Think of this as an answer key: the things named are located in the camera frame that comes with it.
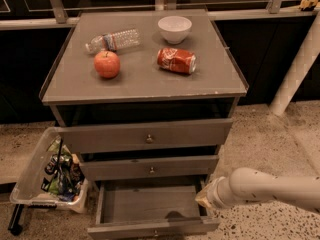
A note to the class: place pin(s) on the grey drawer cabinet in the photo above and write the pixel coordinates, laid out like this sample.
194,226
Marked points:
143,92

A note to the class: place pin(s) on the grey top drawer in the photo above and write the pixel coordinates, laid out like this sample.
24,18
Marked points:
146,136

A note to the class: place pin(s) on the yellow object on rail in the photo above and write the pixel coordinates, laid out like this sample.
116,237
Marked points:
308,5

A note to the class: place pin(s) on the grey bottom drawer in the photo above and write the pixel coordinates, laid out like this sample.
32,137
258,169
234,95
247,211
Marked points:
152,207

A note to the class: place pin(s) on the white bowl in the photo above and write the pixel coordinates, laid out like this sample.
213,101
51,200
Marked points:
174,29

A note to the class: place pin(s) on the metal railing with brackets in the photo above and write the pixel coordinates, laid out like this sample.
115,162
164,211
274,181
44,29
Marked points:
40,14

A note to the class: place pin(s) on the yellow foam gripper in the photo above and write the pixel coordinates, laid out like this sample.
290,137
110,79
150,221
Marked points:
215,191

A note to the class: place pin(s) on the white diagonal pole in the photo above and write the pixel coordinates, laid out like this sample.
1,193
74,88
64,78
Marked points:
300,66

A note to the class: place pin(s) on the clear plastic storage bin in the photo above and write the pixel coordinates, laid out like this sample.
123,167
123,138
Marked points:
27,190

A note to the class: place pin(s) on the snack packets in bin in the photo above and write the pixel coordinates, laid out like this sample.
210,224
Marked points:
66,177

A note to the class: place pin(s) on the black bin wheel leg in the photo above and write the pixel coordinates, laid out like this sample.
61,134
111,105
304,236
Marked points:
14,227

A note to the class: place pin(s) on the crushed red soda can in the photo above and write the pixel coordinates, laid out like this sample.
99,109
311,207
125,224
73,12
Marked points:
176,60

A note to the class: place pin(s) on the grey drawer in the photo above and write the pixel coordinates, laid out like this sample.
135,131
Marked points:
152,207
146,136
148,168

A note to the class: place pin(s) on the red apple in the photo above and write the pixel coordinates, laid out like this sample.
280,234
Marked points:
107,64

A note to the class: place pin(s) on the clear plastic water bottle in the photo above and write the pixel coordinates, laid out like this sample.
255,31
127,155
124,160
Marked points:
114,41

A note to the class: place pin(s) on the grey middle drawer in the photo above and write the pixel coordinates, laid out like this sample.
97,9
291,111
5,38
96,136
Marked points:
148,168

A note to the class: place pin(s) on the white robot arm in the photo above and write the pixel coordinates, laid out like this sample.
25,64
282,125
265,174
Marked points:
246,186

